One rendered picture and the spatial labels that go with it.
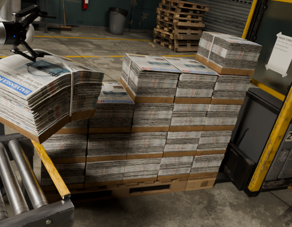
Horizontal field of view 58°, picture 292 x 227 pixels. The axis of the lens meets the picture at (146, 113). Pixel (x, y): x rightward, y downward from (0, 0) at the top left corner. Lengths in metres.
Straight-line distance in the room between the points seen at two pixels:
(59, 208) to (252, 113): 2.07
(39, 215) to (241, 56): 1.58
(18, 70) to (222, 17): 8.69
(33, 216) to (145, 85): 1.05
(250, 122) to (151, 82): 1.28
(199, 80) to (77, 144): 0.92
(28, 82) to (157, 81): 0.93
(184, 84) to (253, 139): 1.10
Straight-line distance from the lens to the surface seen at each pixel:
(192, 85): 1.85
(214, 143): 2.23
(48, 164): 1.15
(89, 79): 1.15
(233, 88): 2.04
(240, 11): 9.11
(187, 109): 1.92
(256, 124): 2.64
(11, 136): 1.38
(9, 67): 1.13
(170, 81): 1.77
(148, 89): 1.73
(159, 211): 2.17
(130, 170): 2.04
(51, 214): 0.99
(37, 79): 1.03
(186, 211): 2.24
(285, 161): 2.67
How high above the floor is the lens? 1.52
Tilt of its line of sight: 25 degrees down
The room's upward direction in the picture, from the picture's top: 11 degrees clockwise
